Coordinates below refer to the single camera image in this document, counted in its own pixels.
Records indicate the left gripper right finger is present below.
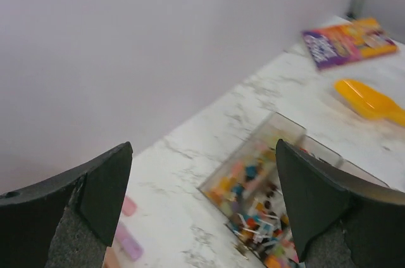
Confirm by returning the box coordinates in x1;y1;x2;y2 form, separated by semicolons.
276;139;404;267

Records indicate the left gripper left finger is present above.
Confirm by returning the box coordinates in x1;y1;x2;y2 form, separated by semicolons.
1;142;132;267

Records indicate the clear four-compartment candy box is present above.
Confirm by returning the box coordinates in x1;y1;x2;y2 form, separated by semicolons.
199;113;386;267

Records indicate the yellow plastic scoop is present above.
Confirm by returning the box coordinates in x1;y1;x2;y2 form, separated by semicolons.
334;79;404;127

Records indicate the peach plastic file rack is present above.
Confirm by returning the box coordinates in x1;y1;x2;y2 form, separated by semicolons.
102;247;120;268

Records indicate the purple highlighter pen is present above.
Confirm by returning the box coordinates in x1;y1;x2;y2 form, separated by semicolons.
115;222;144;262

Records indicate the Roald Dahl book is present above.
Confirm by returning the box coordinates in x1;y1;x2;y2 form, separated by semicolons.
301;18;399;71

